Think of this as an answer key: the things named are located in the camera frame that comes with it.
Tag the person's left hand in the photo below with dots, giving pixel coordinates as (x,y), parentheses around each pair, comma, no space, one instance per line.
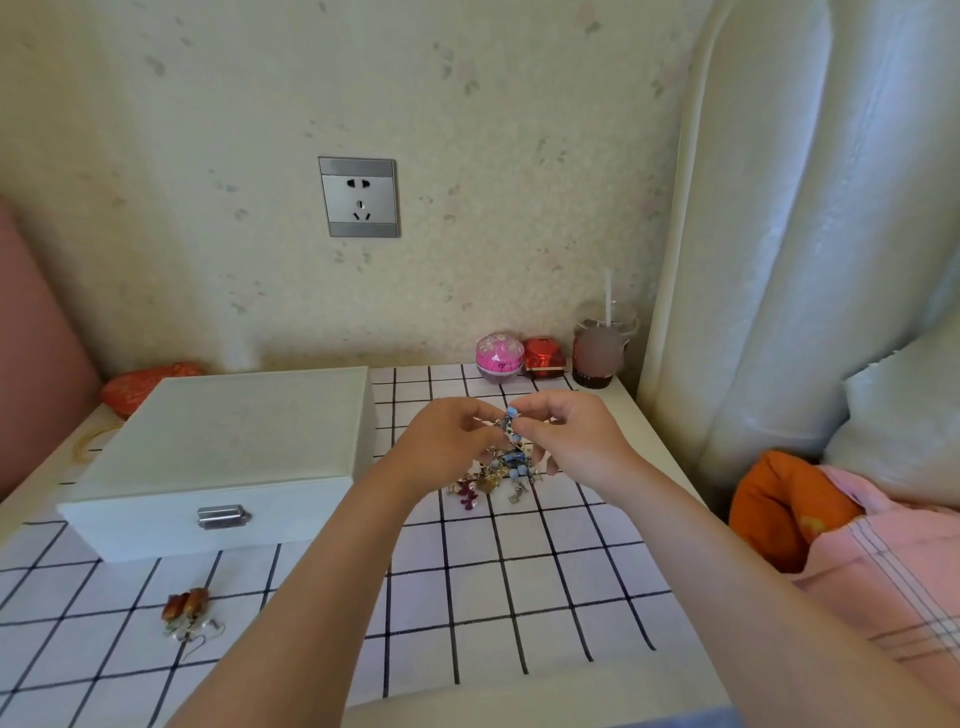
(435,450)

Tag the person's right hand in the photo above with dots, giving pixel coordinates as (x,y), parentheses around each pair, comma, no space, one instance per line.
(585,442)

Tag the pile of mixed earrings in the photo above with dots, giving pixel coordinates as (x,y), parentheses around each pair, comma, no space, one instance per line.
(487,484)

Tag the white wooden jewelry box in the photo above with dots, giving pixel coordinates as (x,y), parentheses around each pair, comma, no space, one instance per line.
(225,435)

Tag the red-brown drop earring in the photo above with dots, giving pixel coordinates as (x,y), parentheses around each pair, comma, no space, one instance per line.
(175,606)
(197,600)

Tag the person's right forearm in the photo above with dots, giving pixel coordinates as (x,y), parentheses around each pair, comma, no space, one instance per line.
(750,615)

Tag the person's left forearm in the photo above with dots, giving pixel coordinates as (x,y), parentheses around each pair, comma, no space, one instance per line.
(315,615)

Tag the red faceted gift box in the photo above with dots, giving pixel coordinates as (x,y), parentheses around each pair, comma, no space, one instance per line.
(544,356)

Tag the pink round trinket box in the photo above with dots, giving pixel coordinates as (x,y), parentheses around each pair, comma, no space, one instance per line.
(499,356)

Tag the red heart-shaped box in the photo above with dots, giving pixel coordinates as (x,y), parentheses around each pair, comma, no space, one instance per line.
(142,386)

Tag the clear plastic drink cup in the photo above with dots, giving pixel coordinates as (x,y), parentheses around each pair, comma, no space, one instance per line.
(600,356)

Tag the white black-grid table cloth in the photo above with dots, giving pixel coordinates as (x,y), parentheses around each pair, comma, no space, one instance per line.
(487,585)

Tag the white drinking straw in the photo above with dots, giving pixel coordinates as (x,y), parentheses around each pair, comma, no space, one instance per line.
(608,296)

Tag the orange plush cushion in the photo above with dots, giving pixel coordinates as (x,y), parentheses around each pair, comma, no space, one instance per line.
(780,510)

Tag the white padded headboard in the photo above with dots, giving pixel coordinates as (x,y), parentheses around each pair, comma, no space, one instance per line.
(787,225)

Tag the pink plaid blanket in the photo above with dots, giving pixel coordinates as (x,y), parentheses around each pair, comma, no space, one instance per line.
(885,570)

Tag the thin gold bangle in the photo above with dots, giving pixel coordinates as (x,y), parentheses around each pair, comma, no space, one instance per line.
(79,446)

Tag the pink rolled mat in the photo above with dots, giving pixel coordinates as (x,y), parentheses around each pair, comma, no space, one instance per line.
(37,375)

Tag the grey wall socket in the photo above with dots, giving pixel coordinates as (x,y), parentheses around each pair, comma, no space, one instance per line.
(358,196)

